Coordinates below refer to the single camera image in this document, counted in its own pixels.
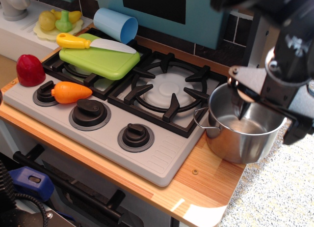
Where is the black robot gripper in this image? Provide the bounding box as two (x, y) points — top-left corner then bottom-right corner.
(229, 66), (314, 145)

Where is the stainless steel pot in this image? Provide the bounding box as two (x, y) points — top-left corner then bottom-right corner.
(201, 84), (287, 164)

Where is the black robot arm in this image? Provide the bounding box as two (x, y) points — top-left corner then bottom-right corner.
(210, 0), (314, 145)

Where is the black right stove knob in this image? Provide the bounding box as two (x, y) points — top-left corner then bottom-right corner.
(117, 123), (155, 153)

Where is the black stove knob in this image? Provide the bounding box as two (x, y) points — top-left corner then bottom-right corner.
(117, 123), (155, 153)
(69, 99), (111, 131)
(33, 81), (58, 107)

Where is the grey toy stove top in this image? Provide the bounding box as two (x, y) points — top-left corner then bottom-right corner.
(4, 74), (206, 187)

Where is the black middle stove knob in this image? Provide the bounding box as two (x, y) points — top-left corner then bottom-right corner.
(69, 99), (111, 131)

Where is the black left stove knob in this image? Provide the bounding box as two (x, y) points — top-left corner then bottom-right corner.
(33, 81), (58, 107)

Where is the black right burner grate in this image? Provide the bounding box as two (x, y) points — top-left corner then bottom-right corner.
(108, 52), (227, 138)

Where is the black burner grate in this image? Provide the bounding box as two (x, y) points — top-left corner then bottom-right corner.
(42, 40), (152, 100)
(108, 52), (227, 138)

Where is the teal toy range hood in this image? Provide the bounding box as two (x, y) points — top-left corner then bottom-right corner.
(97, 0), (229, 49)

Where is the green plastic cutting board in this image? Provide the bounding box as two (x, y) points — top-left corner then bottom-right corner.
(59, 48), (140, 80)

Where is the light blue plastic cup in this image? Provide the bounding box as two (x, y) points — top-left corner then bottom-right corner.
(93, 8), (138, 44)

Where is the black left burner grate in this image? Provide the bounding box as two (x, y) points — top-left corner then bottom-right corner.
(42, 40), (152, 100)

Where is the orange toy carrot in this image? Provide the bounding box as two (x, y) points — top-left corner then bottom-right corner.
(51, 82), (93, 104)

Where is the yellow toy banana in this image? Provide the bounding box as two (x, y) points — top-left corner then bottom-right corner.
(51, 9), (82, 24)

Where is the green toy broccoli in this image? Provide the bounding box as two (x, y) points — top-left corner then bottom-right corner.
(55, 10), (73, 32)

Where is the pale yellow toy plate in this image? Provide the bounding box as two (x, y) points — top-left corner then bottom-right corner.
(33, 19), (84, 41)

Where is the yellow toy potato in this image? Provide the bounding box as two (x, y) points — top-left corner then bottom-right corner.
(39, 11), (56, 31)

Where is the red toy pepper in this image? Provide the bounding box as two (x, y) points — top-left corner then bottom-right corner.
(16, 55), (46, 87)

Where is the blue plastic clamp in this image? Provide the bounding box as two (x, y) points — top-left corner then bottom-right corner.
(9, 167), (54, 202)

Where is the white toy sink counter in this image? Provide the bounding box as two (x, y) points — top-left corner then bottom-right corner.
(0, 0), (94, 63)

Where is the grey toy faucet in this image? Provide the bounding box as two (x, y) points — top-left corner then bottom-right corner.
(0, 0), (30, 21)

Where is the black oven door handle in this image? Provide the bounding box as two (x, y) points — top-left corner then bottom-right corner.
(13, 144), (126, 224)

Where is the yellow handled toy knife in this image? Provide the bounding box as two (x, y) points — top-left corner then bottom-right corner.
(56, 33), (137, 54)

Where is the black braided cable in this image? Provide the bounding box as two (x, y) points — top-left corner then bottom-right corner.
(13, 192), (49, 227)

